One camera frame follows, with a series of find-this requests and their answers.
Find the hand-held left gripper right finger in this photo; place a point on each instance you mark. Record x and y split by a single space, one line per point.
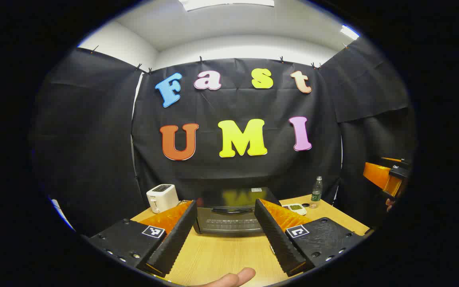
279 243

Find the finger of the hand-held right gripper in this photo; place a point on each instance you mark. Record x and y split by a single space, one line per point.
401 171
377 175

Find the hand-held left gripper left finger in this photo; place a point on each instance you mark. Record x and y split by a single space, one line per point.
173 243

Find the clear plastic water bottle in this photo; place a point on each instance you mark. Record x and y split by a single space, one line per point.
316 193

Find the small ceiling light panel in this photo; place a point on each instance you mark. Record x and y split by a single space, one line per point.
350 32

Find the white divided dish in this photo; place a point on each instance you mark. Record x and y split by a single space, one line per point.
295 209

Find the large ceiling light panel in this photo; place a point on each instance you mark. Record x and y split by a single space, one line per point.
229 3

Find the white toaster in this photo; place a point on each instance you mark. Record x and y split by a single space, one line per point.
161 197

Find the black electric oven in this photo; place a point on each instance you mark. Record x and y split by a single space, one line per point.
229 221

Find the black backdrop cloth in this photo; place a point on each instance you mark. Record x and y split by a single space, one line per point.
233 171

